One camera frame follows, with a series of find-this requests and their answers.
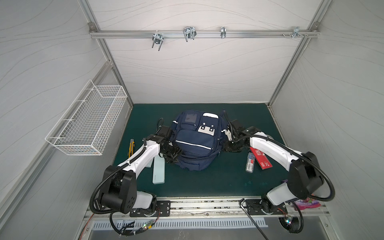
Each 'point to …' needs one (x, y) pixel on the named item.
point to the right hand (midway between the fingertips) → (227, 145)
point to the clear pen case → (250, 162)
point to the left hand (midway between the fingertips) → (185, 153)
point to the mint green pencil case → (159, 170)
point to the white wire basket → (85, 124)
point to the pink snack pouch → (307, 203)
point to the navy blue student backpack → (198, 135)
